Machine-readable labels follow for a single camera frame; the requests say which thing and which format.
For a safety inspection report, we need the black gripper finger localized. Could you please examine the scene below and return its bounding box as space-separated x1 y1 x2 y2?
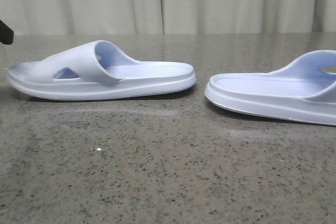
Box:
0 20 14 45

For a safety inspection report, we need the light blue slipper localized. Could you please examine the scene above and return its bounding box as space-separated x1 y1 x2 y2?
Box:
205 50 335 125
7 40 196 101

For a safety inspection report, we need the white curtain backdrop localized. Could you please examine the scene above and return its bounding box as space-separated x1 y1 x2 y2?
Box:
1 0 335 35

